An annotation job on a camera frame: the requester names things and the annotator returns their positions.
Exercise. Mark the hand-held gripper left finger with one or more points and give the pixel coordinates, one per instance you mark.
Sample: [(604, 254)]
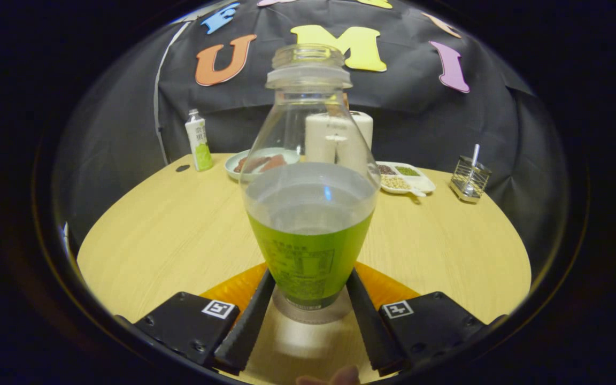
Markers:
[(185, 323)]

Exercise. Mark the wooden table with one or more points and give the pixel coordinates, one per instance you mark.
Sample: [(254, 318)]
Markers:
[(169, 235)]

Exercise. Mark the small green white bottle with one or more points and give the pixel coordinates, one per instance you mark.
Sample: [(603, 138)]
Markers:
[(200, 141)]

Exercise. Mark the white divided dish of beans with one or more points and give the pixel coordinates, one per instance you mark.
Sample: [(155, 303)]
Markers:
[(407, 182)]

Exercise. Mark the brown meat slices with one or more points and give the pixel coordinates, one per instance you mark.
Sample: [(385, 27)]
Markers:
[(241, 164)]

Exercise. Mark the white toaster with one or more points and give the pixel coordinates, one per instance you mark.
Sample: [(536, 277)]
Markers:
[(364, 133)]

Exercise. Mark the small black round disc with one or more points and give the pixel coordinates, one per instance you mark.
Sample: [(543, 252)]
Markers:
[(183, 168)]

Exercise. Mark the metal spoon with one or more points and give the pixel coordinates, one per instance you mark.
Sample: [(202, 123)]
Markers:
[(475, 155)]

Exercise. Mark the clear juice bottle green label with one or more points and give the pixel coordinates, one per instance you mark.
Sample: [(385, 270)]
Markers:
[(308, 256)]

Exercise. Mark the black backdrop cloth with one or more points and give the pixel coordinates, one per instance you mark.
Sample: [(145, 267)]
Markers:
[(420, 123)]

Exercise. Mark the brown round coaster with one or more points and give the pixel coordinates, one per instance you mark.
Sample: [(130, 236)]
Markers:
[(308, 317)]

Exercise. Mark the pale blue plate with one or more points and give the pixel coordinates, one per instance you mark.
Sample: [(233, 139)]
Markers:
[(233, 170)]

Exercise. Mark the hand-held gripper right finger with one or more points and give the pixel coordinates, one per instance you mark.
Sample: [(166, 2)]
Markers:
[(431, 323)]

